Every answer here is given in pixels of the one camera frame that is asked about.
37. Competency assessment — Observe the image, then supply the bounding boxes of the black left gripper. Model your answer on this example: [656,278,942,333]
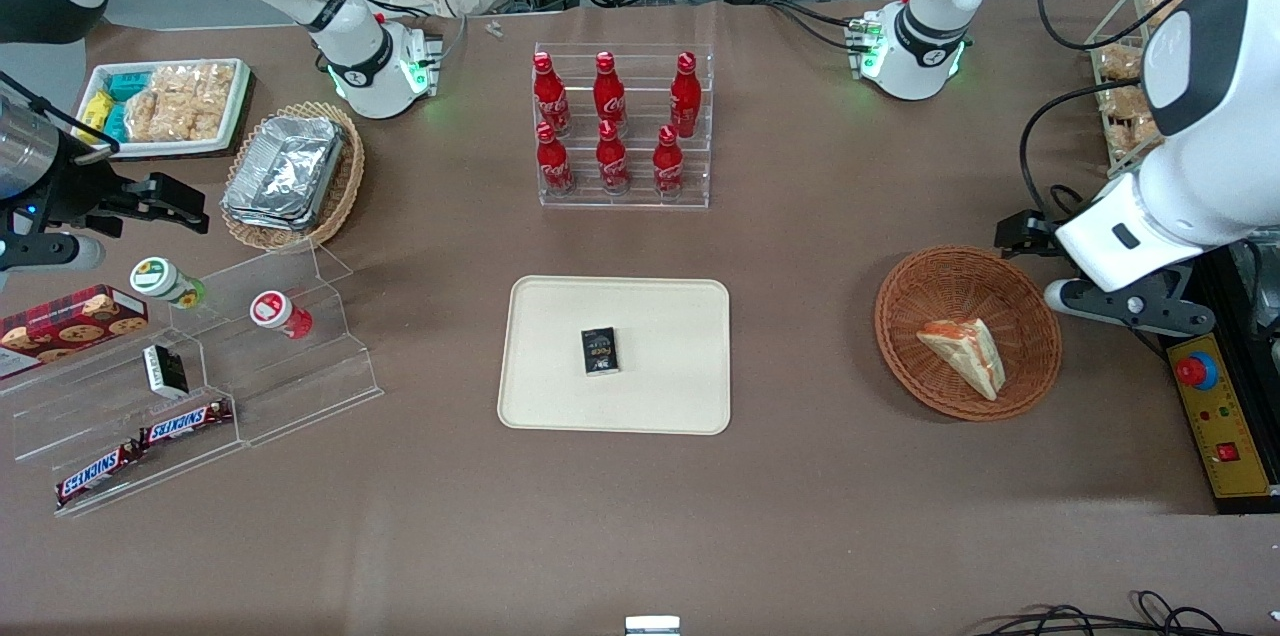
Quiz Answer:
[995,212,1079,263]

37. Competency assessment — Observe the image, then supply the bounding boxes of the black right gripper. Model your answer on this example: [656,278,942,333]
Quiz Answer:
[42,151,212,239]

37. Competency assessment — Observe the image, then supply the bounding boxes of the triangle sandwich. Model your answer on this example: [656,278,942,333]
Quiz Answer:
[916,317,1007,403]

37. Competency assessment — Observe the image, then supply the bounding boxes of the round brown wicker basket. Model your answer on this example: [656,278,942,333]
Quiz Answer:
[874,245,1064,423]

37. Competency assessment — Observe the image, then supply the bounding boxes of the white snack tray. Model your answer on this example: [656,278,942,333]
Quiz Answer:
[78,58,253,161]

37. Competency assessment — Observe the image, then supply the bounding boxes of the oval tan wicker basket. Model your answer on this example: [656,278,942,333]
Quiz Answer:
[219,100,367,254]

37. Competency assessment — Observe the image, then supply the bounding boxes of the beige plastic tray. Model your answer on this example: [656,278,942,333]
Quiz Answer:
[497,275,732,436]

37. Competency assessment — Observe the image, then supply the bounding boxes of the green lid drink bottle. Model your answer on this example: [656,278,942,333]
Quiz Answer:
[129,256,208,310]

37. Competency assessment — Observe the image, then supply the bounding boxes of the rice cracker bag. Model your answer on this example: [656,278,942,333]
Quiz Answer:
[123,62,237,144]

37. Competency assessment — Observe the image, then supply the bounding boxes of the stacked foil containers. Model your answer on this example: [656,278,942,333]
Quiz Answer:
[220,114,347,234]

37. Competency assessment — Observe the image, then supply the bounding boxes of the yellow snack packet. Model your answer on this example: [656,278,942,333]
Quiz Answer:
[79,90,117,133]

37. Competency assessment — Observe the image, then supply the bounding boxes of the red lid drink bottle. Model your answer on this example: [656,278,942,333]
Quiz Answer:
[249,290,314,341]

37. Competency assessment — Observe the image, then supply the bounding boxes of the red cookie box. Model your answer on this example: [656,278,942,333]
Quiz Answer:
[0,284,150,381]

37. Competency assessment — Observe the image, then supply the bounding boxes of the small black box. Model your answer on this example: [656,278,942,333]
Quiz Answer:
[142,343,190,400]

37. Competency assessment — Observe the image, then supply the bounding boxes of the clear acrylic stepped shelf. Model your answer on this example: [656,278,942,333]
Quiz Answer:
[0,240,385,519]

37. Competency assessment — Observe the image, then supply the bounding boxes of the snickers bar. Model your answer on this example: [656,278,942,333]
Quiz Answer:
[139,399,234,448]
[54,442,145,508]

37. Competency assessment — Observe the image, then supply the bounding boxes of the yellow emergency stop box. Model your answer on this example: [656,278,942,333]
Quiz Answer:
[1164,333,1279,502]

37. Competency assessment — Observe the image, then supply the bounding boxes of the red cola bottle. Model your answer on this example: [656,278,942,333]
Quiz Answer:
[652,124,686,200]
[669,51,703,140]
[595,119,631,196]
[535,121,577,198]
[592,50,628,133]
[532,51,573,139]

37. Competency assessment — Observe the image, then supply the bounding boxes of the clear acrylic bottle rack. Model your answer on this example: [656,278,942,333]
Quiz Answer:
[533,42,715,211]

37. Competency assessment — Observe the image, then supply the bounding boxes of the black tissue pack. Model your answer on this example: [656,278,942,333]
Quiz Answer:
[580,325,622,378]

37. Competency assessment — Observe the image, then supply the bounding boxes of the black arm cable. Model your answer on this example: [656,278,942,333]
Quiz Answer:
[1018,76,1153,219]

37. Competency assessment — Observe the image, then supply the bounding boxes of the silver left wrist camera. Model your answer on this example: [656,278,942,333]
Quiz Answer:
[1044,266,1217,338]

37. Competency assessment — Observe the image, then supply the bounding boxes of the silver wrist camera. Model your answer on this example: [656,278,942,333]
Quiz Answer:
[1044,266,1217,338]
[0,230,107,274]

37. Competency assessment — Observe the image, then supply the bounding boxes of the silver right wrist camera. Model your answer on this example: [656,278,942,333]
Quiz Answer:
[0,230,107,274]

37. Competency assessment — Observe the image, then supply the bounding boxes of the wire basket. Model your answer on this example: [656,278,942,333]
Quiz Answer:
[1084,0,1203,180]

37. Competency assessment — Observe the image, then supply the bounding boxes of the black floor cables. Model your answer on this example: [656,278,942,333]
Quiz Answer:
[958,590,1243,636]

